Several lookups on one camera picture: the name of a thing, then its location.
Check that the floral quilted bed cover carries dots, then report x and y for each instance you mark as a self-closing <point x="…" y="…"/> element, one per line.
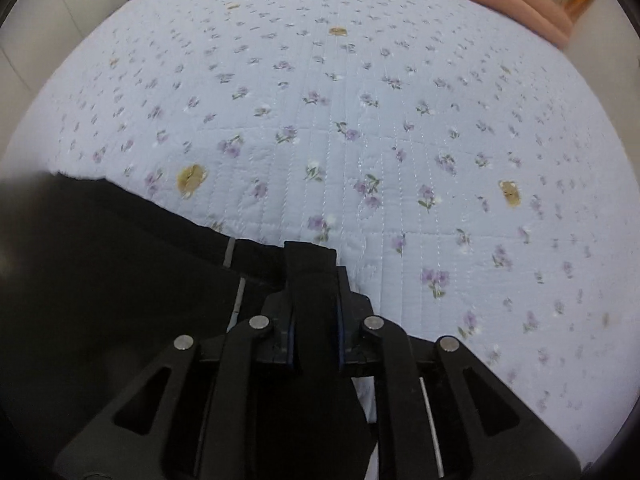
<point x="465" y="173"/>

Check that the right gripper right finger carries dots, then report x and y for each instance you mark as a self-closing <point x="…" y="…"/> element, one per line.
<point x="441" y="413"/>

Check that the black hooded jacket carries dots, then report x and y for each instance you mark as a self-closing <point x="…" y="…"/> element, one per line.
<point x="95" y="283"/>

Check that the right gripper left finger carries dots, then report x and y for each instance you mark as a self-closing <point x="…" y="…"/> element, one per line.
<point x="193" y="413"/>

